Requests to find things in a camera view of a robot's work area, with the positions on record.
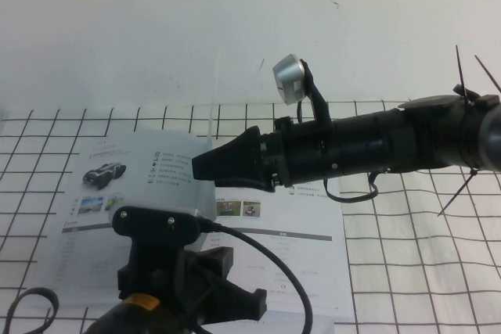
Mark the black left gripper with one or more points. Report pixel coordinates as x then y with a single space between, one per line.
164 279

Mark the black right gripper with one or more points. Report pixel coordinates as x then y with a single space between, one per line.
305 154

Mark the white product catalog book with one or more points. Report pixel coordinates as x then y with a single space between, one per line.
282 263

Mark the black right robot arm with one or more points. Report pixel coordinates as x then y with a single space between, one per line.
430 134

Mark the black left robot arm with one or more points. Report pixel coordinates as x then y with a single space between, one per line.
133 318

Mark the white black-checked tablecloth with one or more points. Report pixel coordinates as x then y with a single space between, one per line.
411 271

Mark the black zip tie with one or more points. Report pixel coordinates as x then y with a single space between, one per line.
462 76
487 72
458 193

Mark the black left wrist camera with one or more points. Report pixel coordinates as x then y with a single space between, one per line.
156 226

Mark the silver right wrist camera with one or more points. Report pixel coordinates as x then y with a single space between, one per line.
287 76

